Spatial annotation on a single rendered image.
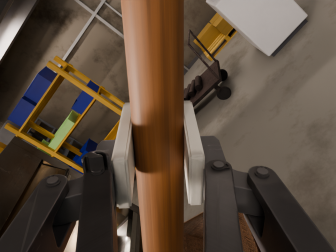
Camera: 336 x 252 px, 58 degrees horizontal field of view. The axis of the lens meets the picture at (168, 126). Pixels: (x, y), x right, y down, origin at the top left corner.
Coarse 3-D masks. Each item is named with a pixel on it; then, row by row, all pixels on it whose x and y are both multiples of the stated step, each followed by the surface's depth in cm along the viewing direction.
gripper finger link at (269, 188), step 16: (256, 176) 13; (272, 176) 13; (256, 192) 12; (272, 192) 12; (288, 192) 12; (272, 208) 11; (288, 208) 11; (256, 224) 13; (272, 224) 11; (288, 224) 11; (304, 224) 10; (256, 240) 13; (272, 240) 11; (288, 240) 10; (304, 240) 10; (320, 240) 10
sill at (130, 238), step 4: (132, 212) 212; (128, 216) 214; (132, 216) 209; (136, 216) 211; (128, 220) 210; (132, 220) 205; (136, 220) 208; (128, 224) 206; (132, 224) 203; (136, 224) 205; (128, 228) 203; (132, 228) 200; (128, 232) 199; (132, 232) 197; (128, 236) 196; (132, 236) 194; (128, 240) 192; (132, 240) 192; (128, 244) 189; (132, 244) 189; (128, 248) 186; (132, 248) 187
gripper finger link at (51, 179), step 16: (48, 176) 13; (64, 176) 13; (32, 192) 12; (48, 192) 12; (64, 192) 13; (32, 208) 12; (48, 208) 12; (16, 224) 11; (32, 224) 11; (48, 224) 11; (64, 224) 13; (0, 240) 10; (16, 240) 10; (32, 240) 10; (48, 240) 11; (64, 240) 13
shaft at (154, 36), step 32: (128, 0) 13; (160, 0) 13; (128, 32) 14; (160, 32) 14; (128, 64) 15; (160, 64) 14; (160, 96) 15; (160, 128) 16; (160, 160) 17; (160, 192) 18; (160, 224) 19
